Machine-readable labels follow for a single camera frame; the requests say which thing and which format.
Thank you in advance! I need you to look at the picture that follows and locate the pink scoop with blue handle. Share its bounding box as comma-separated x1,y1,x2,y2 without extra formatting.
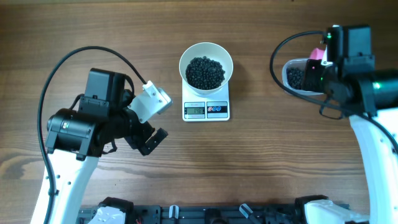
309,48,327,60

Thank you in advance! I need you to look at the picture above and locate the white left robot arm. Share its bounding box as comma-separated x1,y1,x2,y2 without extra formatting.
31,68,172,223

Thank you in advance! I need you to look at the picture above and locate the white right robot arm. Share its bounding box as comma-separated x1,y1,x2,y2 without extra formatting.
301,26,397,223

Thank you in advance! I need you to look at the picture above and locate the white digital kitchen scale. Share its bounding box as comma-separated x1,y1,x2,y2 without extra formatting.
182,82,231,122

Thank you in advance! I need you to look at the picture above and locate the white bowl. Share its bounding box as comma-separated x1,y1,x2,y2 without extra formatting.
178,42,234,96

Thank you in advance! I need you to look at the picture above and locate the clear container of black beans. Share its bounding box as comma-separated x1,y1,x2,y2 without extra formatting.
282,58,322,96

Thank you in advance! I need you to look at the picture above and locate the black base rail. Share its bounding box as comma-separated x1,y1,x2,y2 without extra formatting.
76,203,299,224

